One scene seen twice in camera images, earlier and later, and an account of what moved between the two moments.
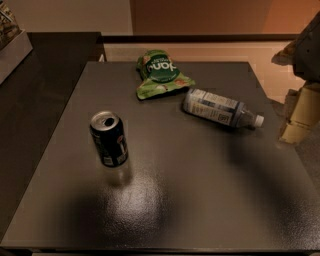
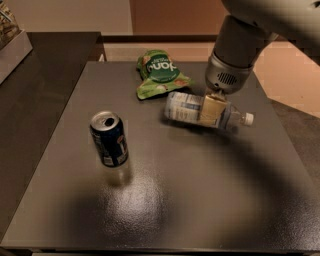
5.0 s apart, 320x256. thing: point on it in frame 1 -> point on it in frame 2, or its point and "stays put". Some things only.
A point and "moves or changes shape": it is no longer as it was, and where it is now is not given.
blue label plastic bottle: x=221 y=108 moves or changes shape
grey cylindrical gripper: x=308 y=53 -> x=226 y=78
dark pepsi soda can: x=108 y=133 stays put
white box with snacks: x=15 y=44 stays put
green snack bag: x=159 y=73 stays put
